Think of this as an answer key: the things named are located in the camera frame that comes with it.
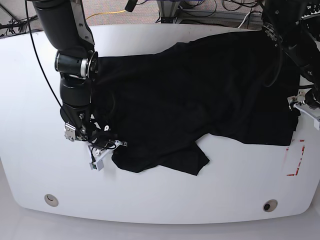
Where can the table cable grommet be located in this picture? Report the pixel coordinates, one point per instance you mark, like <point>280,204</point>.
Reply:
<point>51,200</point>
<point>270,205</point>

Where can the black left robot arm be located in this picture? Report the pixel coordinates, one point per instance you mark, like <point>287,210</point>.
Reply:
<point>295,24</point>

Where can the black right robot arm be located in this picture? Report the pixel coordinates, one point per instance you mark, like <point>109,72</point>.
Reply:
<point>76,61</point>

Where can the grey aluminium frame stand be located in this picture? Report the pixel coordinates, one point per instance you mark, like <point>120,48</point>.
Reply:
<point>167,10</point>

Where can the left table cable grommet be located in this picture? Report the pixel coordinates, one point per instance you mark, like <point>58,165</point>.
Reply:
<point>51,200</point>

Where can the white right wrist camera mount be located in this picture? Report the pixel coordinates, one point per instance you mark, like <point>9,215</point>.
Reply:
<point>98,153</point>

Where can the red tape rectangle marking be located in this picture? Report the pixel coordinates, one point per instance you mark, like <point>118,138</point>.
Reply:
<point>294,156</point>

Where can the right table cable grommet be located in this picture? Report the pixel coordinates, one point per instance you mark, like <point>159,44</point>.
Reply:
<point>270,205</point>

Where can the black T-shirt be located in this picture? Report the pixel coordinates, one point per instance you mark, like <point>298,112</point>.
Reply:
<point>229,85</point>

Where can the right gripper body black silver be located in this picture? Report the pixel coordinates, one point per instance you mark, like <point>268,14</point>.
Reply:
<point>77,128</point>

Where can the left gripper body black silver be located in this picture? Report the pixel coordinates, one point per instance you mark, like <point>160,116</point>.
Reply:
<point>312,98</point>

